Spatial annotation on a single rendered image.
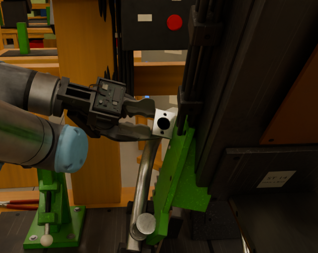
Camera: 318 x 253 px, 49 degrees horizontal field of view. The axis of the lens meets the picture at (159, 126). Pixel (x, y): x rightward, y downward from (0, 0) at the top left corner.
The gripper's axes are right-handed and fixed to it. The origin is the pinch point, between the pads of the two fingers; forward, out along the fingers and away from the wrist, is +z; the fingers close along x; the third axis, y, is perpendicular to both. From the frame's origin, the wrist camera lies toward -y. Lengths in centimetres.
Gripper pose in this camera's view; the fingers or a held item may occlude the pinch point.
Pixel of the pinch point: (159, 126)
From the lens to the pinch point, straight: 70.3
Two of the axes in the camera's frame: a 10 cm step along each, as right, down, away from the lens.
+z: 9.6, 2.3, 1.7
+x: 1.5, -9.1, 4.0
